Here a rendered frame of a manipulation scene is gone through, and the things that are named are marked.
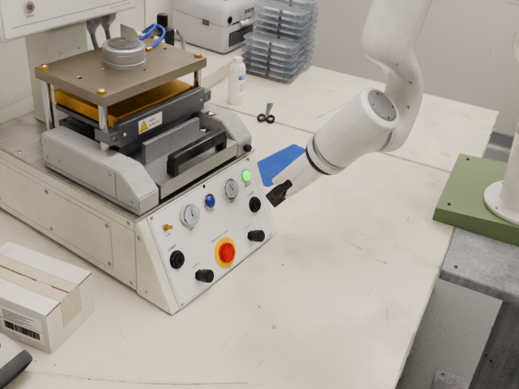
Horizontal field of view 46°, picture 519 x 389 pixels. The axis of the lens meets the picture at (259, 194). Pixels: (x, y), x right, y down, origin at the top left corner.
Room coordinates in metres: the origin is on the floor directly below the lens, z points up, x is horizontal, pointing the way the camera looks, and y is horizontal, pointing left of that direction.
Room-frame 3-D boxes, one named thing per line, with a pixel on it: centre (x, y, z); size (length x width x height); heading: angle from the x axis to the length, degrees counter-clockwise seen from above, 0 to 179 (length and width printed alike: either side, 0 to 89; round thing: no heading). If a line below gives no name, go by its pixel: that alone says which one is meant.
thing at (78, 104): (1.10, 0.27, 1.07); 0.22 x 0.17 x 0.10; 147
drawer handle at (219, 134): (1.00, 0.12, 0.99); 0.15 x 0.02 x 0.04; 147
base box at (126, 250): (1.11, 0.26, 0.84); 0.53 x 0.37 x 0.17; 57
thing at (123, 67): (1.13, 0.29, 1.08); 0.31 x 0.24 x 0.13; 147
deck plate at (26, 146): (1.12, 0.31, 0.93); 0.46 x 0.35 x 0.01; 57
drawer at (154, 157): (1.07, 0.24, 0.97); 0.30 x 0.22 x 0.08; 57
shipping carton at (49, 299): (0.78, 0.38, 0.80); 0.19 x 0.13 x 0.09; 67
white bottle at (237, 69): (1.75, 0.10, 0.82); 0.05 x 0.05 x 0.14
